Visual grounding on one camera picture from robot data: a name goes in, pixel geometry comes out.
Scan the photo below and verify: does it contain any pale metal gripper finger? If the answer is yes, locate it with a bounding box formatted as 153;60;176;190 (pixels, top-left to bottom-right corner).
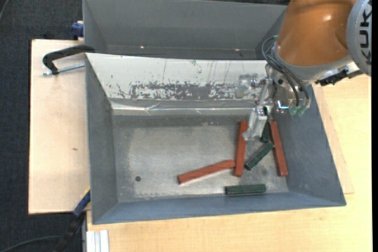
241;107;262;141
249;109;269;140

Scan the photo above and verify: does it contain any dark green flat block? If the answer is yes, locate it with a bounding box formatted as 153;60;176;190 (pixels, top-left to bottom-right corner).
260;120;271;143
243;142;275;172
224;184;267;197

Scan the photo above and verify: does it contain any red-brown flat block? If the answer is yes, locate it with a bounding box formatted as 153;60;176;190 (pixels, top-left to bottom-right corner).
177;159;236;185
233;120;249;178
269;120;289;177

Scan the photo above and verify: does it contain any grey metal bin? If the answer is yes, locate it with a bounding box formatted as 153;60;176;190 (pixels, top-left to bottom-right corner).
82;0;347;225

